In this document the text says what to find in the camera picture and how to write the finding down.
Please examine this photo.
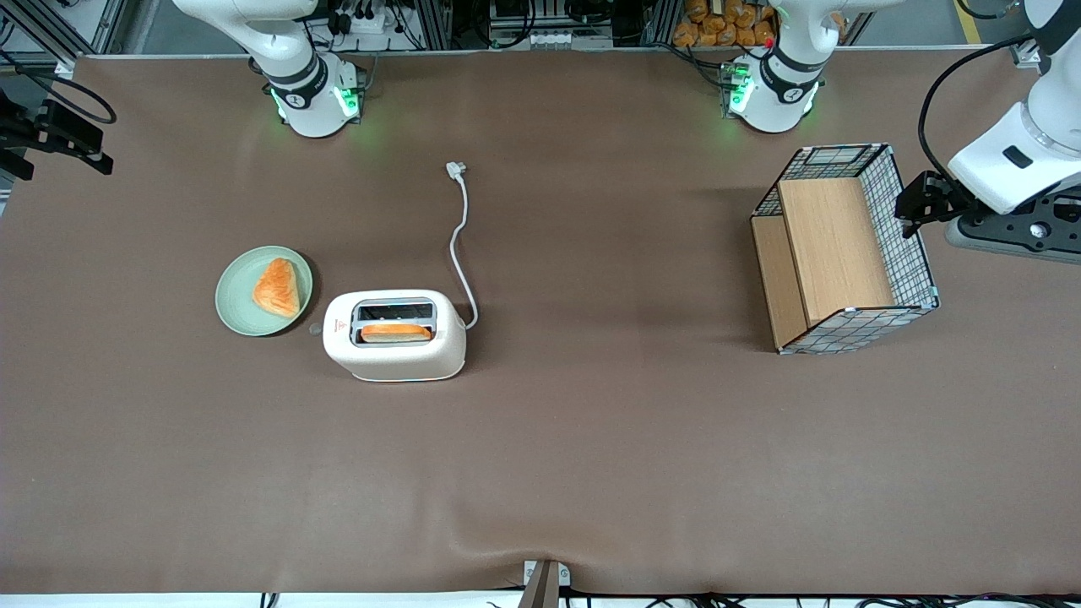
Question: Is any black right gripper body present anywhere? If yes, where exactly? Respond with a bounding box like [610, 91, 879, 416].
[0, 89, 41, 182]

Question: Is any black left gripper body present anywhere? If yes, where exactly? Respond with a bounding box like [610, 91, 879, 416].
[917, 169, 974, 222]

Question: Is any white two-slot toaster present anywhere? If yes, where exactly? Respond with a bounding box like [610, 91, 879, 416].
[307, 289, 468, 383]

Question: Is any toast slice in toaster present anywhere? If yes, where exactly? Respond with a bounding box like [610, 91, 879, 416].
[361, 323, 433, 344]

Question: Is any wooden step shelf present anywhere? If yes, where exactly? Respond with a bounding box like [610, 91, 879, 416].
[751, 177, 897, 350]

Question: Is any light green round plate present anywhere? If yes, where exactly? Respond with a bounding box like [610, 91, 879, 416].
[215, 246, 314, 338]

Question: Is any orange triangular pastry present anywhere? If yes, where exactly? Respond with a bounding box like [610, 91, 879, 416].
[253, 258, 302, 319]

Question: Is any bag of orange bread rolls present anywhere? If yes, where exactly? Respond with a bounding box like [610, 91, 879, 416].
[672, 0, 779, 48]

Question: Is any white power strip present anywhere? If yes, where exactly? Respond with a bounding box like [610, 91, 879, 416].
[331, 7, 391, 36]

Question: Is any wire grid basket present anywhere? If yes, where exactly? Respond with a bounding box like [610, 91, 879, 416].
[750, 144, 942, 356]

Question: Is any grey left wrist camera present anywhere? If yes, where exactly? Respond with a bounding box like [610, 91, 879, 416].
[944, 193, 1081, 265]

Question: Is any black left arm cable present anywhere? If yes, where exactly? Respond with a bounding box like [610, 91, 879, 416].
[918, 34, 1035, 178]

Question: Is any white toaster power cord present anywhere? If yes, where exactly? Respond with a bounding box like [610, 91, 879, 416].
[445, 161, 480, 331]

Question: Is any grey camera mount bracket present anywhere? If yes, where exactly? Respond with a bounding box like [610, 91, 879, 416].
[517, 559, 573, 608]

